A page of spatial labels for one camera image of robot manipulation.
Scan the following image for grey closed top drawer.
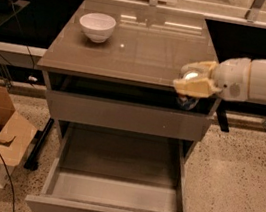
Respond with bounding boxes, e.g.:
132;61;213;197
46;90;212;141

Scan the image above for black table leg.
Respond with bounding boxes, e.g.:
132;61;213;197
24;118;54;171

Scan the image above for dark pepsi can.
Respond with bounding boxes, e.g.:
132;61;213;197
174;67;205;113

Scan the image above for grey drawer cabinet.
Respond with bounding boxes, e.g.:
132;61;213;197
12;0;242;212

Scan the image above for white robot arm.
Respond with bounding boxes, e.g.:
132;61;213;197
173;58;266;103

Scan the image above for white ceramic bowl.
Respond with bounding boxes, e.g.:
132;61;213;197
79;13;116;43

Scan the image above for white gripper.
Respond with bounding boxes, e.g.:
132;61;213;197
173;58;251;102

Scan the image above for open grey middle drawer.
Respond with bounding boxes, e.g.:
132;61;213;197
26;124;187;212

